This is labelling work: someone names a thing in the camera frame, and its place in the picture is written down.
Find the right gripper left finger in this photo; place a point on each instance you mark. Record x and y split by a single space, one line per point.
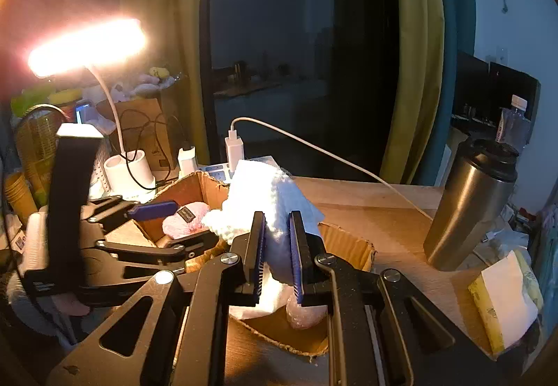
169 327

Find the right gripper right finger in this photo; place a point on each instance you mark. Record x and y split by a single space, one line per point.
382 330

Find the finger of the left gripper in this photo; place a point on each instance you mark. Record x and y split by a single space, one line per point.
152 211

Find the white knitted cloth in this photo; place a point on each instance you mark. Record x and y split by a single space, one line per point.
257 186

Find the white desk lamp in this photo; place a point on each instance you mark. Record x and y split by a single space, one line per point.
107 43

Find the pink yarn ball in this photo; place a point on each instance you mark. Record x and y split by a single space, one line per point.
186 221

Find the crumpled clear plastic wrap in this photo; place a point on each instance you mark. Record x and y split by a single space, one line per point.
303 317

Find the brown paper bag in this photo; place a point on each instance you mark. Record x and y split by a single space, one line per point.
144 127

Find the yellow white tissue box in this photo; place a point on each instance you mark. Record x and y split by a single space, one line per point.
508 299

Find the stainless steel tumbler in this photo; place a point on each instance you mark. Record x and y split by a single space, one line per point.
478 186

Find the plastic water bottle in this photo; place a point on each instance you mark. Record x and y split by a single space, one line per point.
514 127

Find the dark monitor screen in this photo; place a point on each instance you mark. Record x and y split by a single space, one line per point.
483 89

